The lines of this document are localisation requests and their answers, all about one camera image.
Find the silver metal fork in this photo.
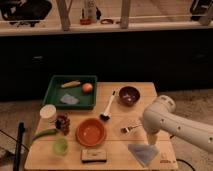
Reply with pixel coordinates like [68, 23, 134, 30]
[120, 124, 142, 134]

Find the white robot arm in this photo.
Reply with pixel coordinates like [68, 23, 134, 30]
[141, 95, 213, 154]

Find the purple bowl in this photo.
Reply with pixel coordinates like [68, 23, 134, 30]
[119, 86, 140, 107]

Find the orange bowl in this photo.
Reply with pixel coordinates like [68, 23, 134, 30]
[75, 118, 107, 147]

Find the blue grey cloth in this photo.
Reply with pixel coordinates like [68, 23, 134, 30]
[128, 144, 159, 167]

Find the wooden block sponge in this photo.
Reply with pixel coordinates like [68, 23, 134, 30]
[81, 149, 107, 163]

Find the orange fruit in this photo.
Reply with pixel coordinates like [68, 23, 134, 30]
[82, 83, 93, 93]

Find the dark red grape bunch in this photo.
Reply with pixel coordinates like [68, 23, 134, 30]
[55, 115, 70, 135]

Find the light green cup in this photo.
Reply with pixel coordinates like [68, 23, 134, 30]
[53, 138, 68, 155]

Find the blue cloth in tray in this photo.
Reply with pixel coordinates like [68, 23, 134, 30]
[60, 94, 79, 105]

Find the green plastic tray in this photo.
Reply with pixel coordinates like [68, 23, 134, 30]
[43, 75, 97, 110]

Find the green pepper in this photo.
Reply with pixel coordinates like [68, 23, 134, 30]
[32, 129, 57, 141]

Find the white cup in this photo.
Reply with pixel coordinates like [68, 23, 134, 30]
[40, 104, 56, 123]

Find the black pole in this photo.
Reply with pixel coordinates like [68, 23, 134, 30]
[13, 122, 25, 171]

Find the white bottle on ledge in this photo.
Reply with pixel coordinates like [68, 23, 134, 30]
[84, 0, 97, 23]

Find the black office chair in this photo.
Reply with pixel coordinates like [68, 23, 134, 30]
[0, 0, 52, 27]

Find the black cable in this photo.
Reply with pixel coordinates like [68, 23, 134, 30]
[169, 134, 198, 171]

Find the orange ring object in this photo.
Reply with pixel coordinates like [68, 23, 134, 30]
[100, 19, 114, 24]

